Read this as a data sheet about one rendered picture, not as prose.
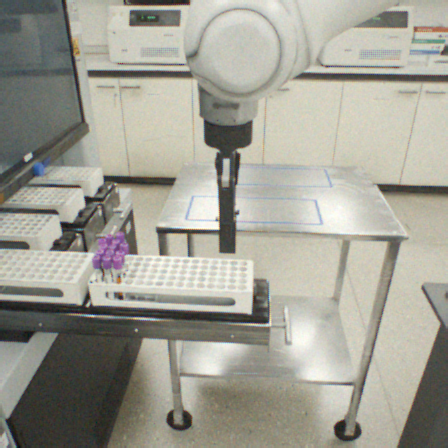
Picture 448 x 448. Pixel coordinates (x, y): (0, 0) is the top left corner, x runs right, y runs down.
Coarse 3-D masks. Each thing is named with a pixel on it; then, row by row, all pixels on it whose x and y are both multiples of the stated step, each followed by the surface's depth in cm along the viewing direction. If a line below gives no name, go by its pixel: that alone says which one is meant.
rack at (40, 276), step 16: (0, 256) 82; (16, 256) 81; (32, 256) 81; (48, 256) 82; (64, 256) 82; (80, 256) 81; (0, 272) 76; (16, 272) 77; (32, 272) 77; (48, 272) 77; (64, 272) 78; (80, 272) 76; (0, 288) 81; (16, 288) 81; (32, 288) 81; (48, 288) 81; (64, 288) 74; (80, 288) 75; (80, 304) 76
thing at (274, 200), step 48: (192, 192) 118; (240, 192) 118; (288, 192) 118; (336, 192) 118; (192, 240) 152; (384, 240) 98; (336, 288) 158; (384, 288) 105; (336, 336) 143; (336, 384) 127; (336, 432) 136
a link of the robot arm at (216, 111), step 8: (200, 88) 57; (200, 96) 58; (208, 96) 57; (200, 104) 59; (208, 104) 57; (216, 104) 57; (224, 104) 56; (232, 104) 56; (240, 104) 57; (248, 104) 57; (256, 104) 59; (200, 112) 60; (208, 112) 58; (216, 112) 57; (224, 112) 57; (232, 112) 57; (240, 112) 57; (248, 112) 58; (256, 112) 60; (208, 120) 59; (216, 120) 58; (224, 120) 58; (232, 120) 58; (240, 120) 58; (248, 120) 59
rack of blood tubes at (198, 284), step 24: (144, 264) 79; (168, 264) 79; (192, 264) 79; (216, 264) 80; (240, 264) 80; (96, 288) 74; (120, 288) 73; (144, 288) 73; (168, 288) 72; (192, 288) 72; (216, 288) 72; (240, 288) 74; (240, 312) 74
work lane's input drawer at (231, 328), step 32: (256, 288) 80; (0, 320) 77; (32, 320) 77; (64, 320) 76; (96, 320) 75; (128, 320) 75; (160, 320) 74; (192, 320) 74; (224, 320) 74; (256, 320) 74; (288, 320) 81
